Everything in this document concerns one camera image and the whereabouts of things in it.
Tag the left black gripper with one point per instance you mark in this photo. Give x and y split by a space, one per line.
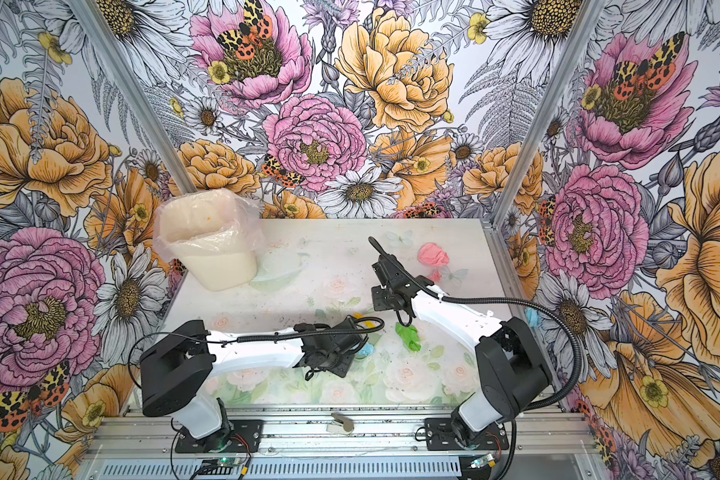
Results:
340 370

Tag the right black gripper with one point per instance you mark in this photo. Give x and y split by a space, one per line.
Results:
378 304

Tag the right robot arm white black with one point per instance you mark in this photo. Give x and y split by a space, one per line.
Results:
511 369

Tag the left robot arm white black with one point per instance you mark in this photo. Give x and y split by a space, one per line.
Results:
174 370

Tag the small light blue paper scrap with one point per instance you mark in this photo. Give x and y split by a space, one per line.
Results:
365 351

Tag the green paper scrap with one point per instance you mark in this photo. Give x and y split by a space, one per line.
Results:
409 336

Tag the yellow paper scrap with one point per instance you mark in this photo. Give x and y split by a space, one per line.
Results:
369 324

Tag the pink paper scrap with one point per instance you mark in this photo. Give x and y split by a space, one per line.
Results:
433 255

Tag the white trash bin plastic liner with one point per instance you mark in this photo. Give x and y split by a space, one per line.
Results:
214 234

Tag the small beige clip on rail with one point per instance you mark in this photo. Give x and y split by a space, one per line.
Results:
340 424

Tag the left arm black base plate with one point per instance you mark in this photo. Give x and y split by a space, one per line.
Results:
236 436

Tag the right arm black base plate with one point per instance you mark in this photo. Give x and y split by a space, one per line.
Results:
449 434

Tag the aluminium rail frame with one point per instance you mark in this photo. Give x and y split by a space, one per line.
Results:
544 444

